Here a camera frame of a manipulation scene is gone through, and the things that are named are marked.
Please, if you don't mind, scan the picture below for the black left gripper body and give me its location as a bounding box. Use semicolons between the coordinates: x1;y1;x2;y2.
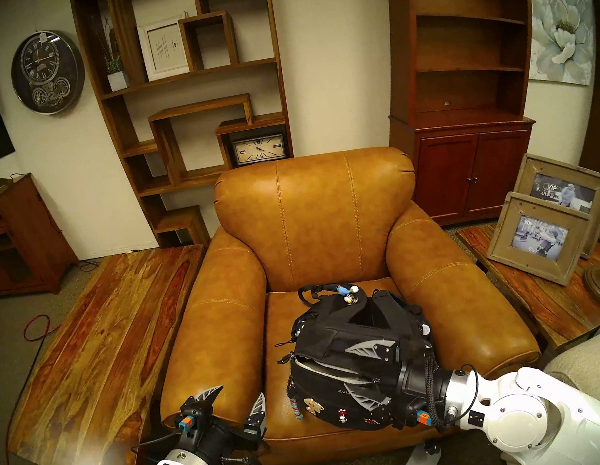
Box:
172;405;260;465

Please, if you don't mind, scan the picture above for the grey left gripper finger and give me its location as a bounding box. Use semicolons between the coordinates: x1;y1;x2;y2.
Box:
176;385;228;420
237;392;271;439

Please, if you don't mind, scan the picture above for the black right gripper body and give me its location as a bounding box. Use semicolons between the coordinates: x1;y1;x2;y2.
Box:
380;335;463;441

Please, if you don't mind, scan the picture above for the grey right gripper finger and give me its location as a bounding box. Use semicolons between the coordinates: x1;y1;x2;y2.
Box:
344;336;404;371
342;374;398;420

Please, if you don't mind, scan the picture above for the black backpack with pins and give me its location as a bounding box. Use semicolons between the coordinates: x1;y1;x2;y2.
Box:
265;265;448;445

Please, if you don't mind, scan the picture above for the striped wooden coffee table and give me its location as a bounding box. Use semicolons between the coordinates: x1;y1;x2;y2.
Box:
0;239;243;465

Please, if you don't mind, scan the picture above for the tan leather armchair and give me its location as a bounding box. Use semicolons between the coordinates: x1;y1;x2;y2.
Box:
119;120;554;465

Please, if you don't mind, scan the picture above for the rustic wooden side table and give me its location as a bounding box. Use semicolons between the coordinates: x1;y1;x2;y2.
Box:
455;204;600;364

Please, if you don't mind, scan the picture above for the cherry wood bookcase hutch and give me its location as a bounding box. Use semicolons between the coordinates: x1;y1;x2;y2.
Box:
364;0;575;234

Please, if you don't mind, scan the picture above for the rectangular mantel clock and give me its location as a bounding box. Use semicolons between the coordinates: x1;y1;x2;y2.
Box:
231;131;289;168

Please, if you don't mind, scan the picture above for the reddish wooden sideboard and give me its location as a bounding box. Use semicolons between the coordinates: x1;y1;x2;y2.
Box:
0;167;85;304

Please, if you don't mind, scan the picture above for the geometric open wooden shelf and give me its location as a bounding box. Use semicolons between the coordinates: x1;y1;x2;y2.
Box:
70;0;314;262

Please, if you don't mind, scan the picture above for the small potted plant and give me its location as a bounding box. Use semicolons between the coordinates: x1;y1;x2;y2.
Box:
89;12;131;94

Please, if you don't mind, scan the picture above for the white framed certificate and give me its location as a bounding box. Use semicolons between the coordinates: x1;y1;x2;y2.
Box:
136;12;199;83

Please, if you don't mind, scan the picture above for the white flower canvas painting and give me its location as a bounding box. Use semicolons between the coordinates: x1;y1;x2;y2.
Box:
514;0;600;96

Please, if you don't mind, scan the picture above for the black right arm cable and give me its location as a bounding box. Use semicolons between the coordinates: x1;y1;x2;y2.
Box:
418;342;489;435

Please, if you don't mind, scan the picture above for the red floor cable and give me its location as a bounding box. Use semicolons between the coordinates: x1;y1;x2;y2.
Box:
0;312;82;465

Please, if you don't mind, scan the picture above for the small weathered wood picture frame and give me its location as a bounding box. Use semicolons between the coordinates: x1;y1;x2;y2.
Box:
476;178;600;299

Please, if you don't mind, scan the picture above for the large weathered wood picture frame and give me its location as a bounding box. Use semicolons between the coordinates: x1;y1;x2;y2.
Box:
507;140;600;270

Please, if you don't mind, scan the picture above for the round black wall clock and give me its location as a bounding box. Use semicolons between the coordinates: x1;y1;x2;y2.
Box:
3;24;92;121

